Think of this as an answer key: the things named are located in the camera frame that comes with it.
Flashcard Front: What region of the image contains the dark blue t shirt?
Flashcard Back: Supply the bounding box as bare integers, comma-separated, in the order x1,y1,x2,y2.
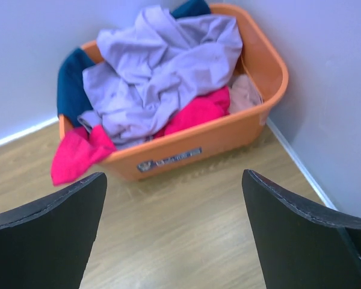
57,0,211,127

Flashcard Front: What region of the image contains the lavender t shirt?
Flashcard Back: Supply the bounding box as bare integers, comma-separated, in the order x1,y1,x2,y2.
78,5,242,149

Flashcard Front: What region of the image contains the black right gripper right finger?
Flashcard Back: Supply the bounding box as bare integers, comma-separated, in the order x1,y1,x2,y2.
242,169,361,289

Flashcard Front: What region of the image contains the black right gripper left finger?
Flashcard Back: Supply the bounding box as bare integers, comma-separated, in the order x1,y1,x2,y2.
0,172,107,289

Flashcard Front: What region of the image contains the pink t shirt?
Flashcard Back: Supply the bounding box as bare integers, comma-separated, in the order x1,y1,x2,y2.
51,87,230,186

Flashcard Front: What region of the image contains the pale pink garment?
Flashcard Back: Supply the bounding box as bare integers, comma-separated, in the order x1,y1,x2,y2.
228,74,263,114

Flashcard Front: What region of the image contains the orange plastic laundry basket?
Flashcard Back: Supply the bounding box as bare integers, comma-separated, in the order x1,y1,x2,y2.
58,4,288,180

